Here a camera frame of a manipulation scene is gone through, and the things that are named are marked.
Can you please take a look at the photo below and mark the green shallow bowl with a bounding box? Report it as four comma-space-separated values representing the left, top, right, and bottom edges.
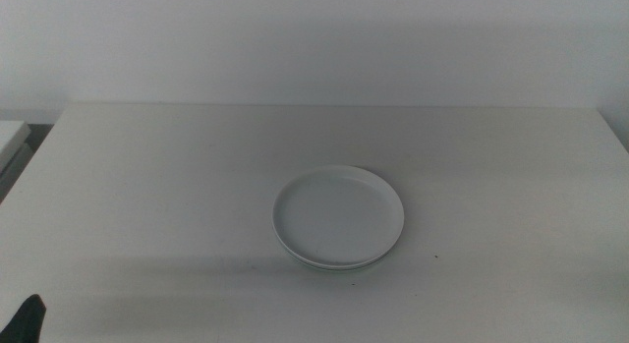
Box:
278, 247, 394, 272

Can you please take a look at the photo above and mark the white shallow bowl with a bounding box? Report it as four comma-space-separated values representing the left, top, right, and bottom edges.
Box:
271, 164, 406, 268

